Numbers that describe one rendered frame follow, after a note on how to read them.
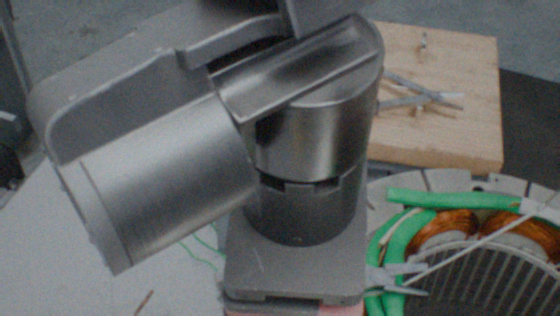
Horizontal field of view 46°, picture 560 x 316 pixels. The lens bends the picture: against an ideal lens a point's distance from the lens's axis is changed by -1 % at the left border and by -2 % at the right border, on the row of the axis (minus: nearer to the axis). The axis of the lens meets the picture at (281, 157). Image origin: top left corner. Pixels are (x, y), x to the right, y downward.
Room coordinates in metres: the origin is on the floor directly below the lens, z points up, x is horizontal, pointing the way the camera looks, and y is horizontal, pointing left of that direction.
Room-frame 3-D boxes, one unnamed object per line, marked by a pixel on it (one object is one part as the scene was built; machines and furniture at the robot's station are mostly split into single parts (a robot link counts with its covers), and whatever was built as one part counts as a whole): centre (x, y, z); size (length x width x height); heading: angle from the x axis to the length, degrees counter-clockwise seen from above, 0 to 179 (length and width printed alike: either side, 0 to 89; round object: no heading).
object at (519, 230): (0.28, -0.18, 1.12); 0.06 x 0.02 x 0.04; 72
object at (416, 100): (0.46, -0.12, 1.09); 0.06 x 0.01 x 0.01; 105
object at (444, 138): (0.52, -0.12, 1.05); 0.20 x 0.19 x 0.02; 81
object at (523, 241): (0.28, -0.18, 1.12); 0.05 x 0.01 x 0.02; 72
